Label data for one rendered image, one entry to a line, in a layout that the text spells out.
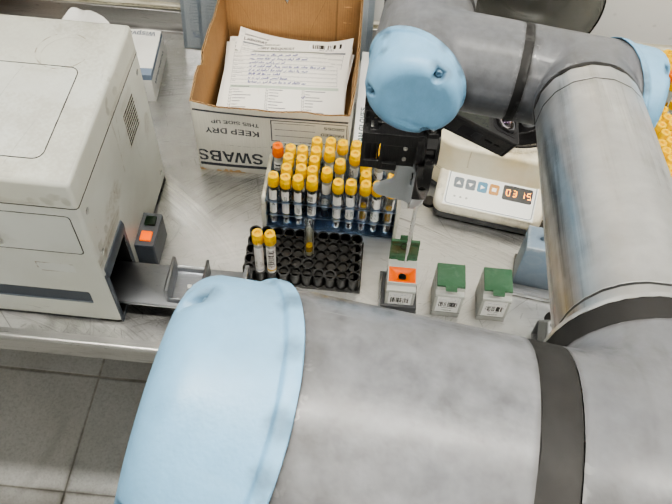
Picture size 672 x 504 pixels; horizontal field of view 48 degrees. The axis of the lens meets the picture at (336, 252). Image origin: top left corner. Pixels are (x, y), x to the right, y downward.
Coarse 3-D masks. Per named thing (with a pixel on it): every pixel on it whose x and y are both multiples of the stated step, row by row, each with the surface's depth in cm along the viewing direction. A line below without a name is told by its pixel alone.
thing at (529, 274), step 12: (528, 228) 105; (540, 228) 105; (528, 240) 103; (540, 240) 103; (528, 252) 104; (540, 252) 103; (516, 264) 109; (528, 264) 106; (540, 264) 105; (516, 276) 109; (528, 276) 108; (540, 276) 107; (516, 288) 110; (528, 288) 110; (540, 288) 110
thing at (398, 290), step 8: (392, 264) 103; (400, 264) 103; (408, 264) 103; (416, 264) 103; (392, 272) 102; (400, 272) 102; (408, 272) 102; (416, 272) 102; (392, 280) 102; (400, 280) 102; (408, 280) 102; (416, 280) 102; (392, 288) 102; (400, 288) 102; (408, 288) 102; (384, 296) 105; (392, 296) 103; (400, 296) 103; (408, 296) 102; (408, 304) 104
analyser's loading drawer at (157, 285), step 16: (112, 272) 105; (128, 272) 105; (144, 272) 105; (160, 272) 105; (176, 272) 104; (192, 272) 105; (208, 272) 104; (224, 272) 106; (240, 272) 106; (128, 288) 104; (144, 288) 104; (160, 288) 104; (176, 288) 104; (144, 304) 103; (160, 304) 102; (176, 304) 102
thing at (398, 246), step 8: (392, 240) 101; (400, 240) 101; (416, 240) 101; (392, 248) 102; (400, 248) 102; (416, 248) 102; (392, 256) 103; (400, 256) 103; (408, 256) 103; (416, 256) 103
